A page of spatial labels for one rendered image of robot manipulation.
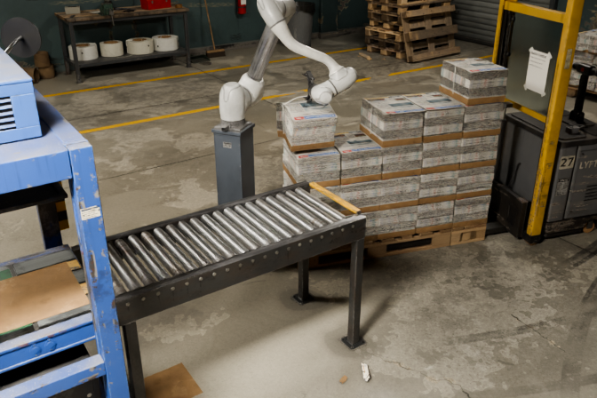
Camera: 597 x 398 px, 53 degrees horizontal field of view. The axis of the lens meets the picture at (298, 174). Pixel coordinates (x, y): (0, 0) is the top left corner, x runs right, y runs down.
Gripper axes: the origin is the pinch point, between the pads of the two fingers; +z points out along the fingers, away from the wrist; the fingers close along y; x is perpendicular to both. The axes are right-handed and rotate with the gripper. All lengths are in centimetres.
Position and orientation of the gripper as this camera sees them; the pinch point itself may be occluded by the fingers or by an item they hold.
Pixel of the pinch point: (305, 84)
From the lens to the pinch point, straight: 378.2
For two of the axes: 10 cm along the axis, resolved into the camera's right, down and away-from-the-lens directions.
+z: -2.9, -3.0, 9.1
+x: 9.6, -1.0, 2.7
